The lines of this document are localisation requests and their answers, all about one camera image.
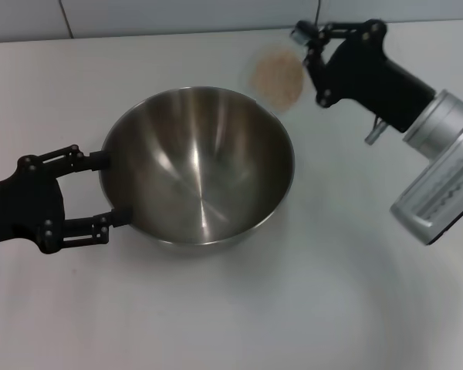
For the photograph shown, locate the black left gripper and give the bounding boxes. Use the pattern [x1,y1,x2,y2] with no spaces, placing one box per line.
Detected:
[0,143,134,255]

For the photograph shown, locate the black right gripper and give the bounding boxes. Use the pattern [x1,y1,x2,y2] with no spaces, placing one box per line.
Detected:
[292,18,437,135]

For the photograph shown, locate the clear plastic measuring cup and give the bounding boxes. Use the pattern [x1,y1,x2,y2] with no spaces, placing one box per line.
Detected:
[238,41,309,113]

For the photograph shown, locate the stainless steel mixing bowl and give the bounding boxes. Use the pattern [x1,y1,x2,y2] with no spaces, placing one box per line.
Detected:
[99,85,296,247]

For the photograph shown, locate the gripper cable with metal plug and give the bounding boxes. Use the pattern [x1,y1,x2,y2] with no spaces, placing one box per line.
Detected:
[364,117,387,146]

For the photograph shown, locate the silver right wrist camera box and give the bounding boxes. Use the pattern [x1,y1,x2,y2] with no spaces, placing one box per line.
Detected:
[388,123,463,247]

